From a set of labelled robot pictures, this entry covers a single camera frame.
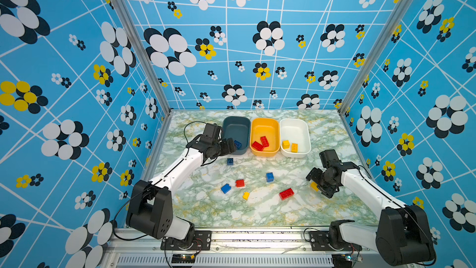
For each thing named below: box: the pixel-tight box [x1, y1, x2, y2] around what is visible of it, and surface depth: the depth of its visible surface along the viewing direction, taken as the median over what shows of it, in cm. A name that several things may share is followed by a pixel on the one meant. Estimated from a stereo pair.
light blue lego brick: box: [220, 183, 232, 195], surface depth 90 cm
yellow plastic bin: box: [249, 117, 281, 158], surface depth 107 cm
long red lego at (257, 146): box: [251, 140, 265, 152], surface depth 103 cm
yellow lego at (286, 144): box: [282, 139, 291, 150], surface depth 102 cm
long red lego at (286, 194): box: [278, 187, 295, 201], surface depth 86 cm
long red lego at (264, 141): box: [260, 135, 269, 148], surface depth 104 cm
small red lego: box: [235, 179, 245, 188], surface depth 91 cm
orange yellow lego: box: [290, 142, 299, 153], surface depth 103 cm
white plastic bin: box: [279, 118, 312, 159], surface depth 105 cm
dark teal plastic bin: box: [221, 116, 252, 156], surface depth 110 cm
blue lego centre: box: [265, 172, 275, 183], surface depth 90 cm
